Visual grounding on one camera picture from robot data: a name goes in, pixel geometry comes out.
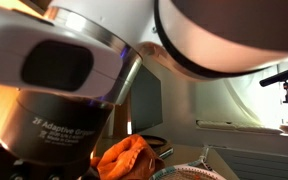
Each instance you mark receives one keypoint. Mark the black computer monitor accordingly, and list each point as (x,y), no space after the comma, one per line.
(146,101)

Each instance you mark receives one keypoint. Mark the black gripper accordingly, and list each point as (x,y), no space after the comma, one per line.
(50,137)

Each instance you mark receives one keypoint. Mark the white curtain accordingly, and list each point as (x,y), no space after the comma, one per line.
(264,105)

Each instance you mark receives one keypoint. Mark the white tennis racket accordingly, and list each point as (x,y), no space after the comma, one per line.
(195,170)

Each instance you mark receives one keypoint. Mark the round black framed object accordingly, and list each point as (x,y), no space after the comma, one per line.
(162,147)

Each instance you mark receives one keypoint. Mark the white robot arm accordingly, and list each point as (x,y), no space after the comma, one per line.
(196,39)

